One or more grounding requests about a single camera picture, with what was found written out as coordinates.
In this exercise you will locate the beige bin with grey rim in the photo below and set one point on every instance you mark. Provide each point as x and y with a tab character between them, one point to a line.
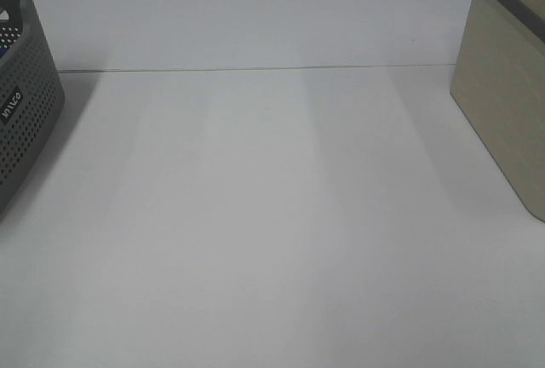
498	83

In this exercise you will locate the grey perforated plastic basket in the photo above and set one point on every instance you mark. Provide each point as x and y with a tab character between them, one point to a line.
32	96

